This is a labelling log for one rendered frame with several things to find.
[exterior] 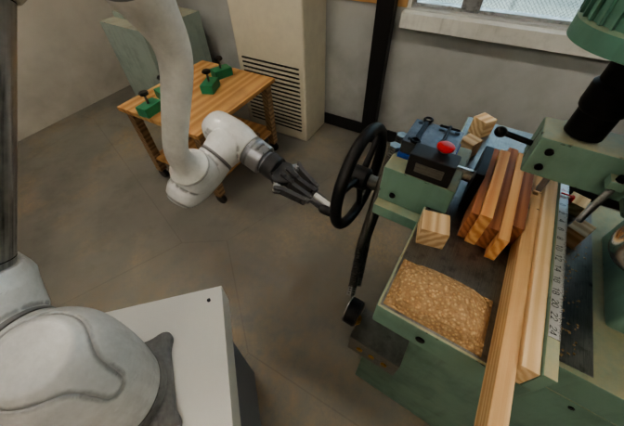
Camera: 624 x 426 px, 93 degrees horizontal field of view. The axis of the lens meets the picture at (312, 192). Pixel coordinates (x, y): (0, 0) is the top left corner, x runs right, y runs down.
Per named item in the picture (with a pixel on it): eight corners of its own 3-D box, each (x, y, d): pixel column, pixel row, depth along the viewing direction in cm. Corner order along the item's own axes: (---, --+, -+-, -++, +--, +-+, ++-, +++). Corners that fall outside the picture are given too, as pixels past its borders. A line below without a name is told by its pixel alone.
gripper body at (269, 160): (258, 161, 79) (285, 182, 78) (277, 145, 84) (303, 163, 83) (254, 177, 85) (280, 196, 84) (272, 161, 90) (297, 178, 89)
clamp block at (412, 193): (401, 160, 72) (409, 128, 65) (458, 180, 67) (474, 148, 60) (376, 199, 63) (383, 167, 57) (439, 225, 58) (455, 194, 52)
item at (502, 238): (506, 172, 64) (518, 151, 60) (513, 174, 63) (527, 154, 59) (483, 256, 50) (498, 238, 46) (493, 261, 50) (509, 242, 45)
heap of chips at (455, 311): (404, 258, 50) (409, 246, 47) (492, 301, 45) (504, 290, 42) (383, 303, 45) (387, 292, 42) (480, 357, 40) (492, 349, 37)
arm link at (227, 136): (264, 144, 92) (236, 175, 89) (225, 115, 93) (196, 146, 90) (259, 128, 81) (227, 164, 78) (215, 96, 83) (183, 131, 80)
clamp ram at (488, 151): (439, 169, 64) (453, 135, 58) (475, 182, 61) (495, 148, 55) (427, 195, 59) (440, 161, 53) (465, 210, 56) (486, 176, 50)
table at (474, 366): (426, 123, 87) (433, 105, 83) (545, 159, 76) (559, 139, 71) (321, 291, 53) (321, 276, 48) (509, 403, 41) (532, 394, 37)
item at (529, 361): (542, 135, 73) (554, 118, 69) (552, 138, 72) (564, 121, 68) (501, 375, 38) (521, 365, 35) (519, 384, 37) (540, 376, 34)
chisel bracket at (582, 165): (519, 154, 55) (545, 114, 49) (612, 182, 50) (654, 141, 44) (513, 178, 51) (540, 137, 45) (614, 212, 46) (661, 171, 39)
